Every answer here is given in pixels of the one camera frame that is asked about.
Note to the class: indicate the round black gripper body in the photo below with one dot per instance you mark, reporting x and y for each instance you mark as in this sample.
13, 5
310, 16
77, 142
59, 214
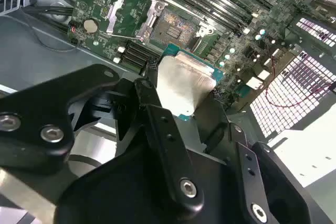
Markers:
118, 195

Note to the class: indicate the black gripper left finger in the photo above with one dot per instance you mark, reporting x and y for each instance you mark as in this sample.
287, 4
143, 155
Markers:
34, 108

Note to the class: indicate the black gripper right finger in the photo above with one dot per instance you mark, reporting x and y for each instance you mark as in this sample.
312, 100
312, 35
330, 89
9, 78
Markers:
278, 182

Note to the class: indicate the silver CPU with green rim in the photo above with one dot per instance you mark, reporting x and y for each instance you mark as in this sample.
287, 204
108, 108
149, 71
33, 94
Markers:
181, 85

